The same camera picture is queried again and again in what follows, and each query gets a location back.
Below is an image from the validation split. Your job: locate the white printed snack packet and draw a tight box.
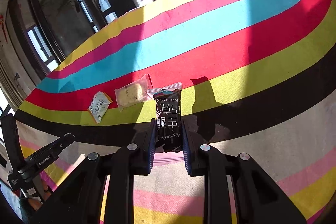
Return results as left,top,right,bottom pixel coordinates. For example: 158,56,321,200
88,92,113,123

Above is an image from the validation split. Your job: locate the black chocolate snack packet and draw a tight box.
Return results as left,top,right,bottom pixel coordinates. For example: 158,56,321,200
147,82,183,153

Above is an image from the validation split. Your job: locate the clear packet with round pastry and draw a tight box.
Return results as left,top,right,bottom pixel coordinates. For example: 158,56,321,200
114,75,150,111

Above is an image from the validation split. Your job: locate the colourful striped cloth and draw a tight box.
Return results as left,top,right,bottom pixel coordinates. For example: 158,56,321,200
15,0,335,223

